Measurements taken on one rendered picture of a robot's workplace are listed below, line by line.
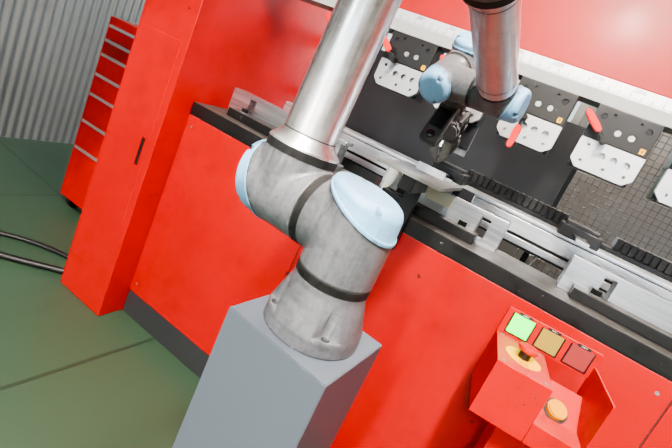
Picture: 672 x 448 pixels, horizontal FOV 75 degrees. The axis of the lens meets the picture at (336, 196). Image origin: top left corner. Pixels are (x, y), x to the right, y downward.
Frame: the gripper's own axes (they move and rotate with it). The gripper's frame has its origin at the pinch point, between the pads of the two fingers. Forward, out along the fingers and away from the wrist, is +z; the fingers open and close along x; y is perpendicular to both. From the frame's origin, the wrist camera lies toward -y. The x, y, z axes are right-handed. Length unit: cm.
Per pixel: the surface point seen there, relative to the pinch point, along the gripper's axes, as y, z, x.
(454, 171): 19.8, 19.9, -0.6
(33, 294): -88, 63, 106
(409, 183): -16.7, -4.4, -0.1
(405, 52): 20.3, -14.7, 24.3
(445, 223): -8.3, 12.8, -9.7
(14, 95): -20, 83, 266
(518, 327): -31.0, 5.2, -36.9
